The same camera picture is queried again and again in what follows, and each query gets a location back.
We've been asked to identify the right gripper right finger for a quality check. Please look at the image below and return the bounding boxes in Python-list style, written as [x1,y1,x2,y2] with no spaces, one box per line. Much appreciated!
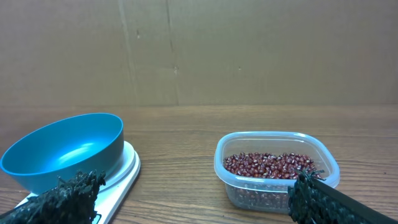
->
[287,170,397,224]

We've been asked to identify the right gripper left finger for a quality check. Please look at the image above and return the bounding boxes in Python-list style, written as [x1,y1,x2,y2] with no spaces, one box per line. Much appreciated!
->
[1,170,106,224]

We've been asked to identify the white digital kitchen scale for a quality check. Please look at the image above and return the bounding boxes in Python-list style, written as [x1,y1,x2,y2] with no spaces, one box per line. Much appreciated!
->
[18,141,141,223]

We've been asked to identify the teal blue bowl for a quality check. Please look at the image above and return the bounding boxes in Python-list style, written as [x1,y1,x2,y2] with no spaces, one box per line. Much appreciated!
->
[1,113,124,194]

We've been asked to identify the clear plastic container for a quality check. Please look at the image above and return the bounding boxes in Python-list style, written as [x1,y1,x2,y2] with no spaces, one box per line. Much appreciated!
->
[214,131,340,213]

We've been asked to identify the red beans in container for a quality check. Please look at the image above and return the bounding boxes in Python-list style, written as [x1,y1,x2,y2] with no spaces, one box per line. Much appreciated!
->
[223,152,322,179]

